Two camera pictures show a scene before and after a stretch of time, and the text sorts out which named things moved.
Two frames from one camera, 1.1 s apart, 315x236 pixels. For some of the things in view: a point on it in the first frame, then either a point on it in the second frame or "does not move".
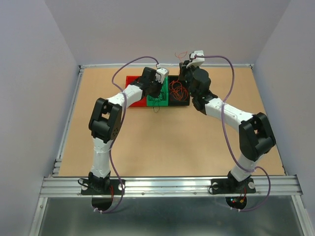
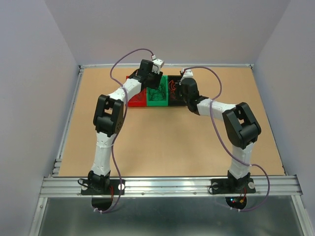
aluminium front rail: x=172 y=186 does not move
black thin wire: x=153 y=109 → x=158 y=94
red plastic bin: x=129 y=80 does not move
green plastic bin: x=162 y=99 does not move
